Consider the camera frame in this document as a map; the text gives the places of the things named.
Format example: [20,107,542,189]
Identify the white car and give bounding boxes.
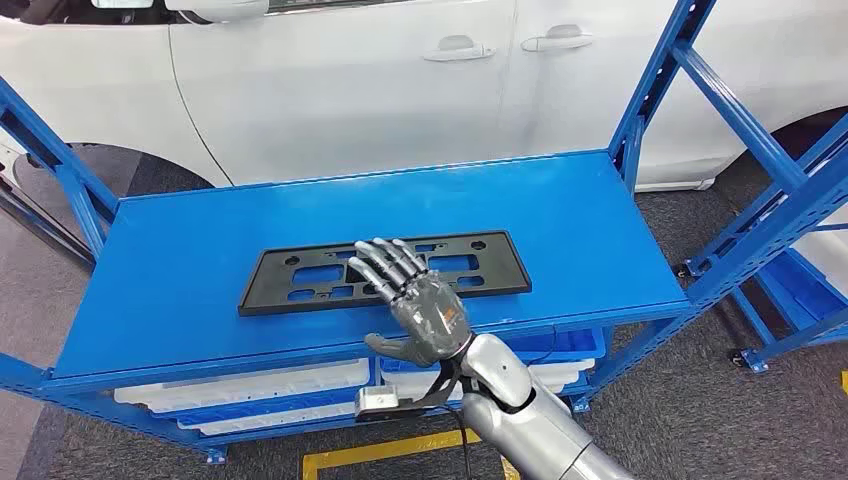
[0,0,848,195]

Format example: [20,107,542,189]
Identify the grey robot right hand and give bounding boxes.
[347,237,476,370]

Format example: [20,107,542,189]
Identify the blue metal shelf rack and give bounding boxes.
[675,112,848,376]
[0,0,848,465]

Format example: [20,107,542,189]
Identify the black camera cable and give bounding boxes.
[442,404,474,480]

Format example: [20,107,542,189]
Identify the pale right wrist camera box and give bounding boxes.
[354,386,425,423]

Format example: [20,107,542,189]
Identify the grey metal bar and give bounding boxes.
[0,173,98,272]

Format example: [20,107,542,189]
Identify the black plastic plate bracket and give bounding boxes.
[237,229,533,317]

